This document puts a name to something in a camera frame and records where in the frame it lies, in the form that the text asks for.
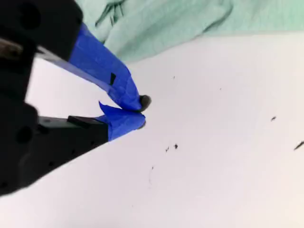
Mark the green t-shirt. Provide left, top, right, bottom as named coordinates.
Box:
left=78, top=0, right=304, bottom=64

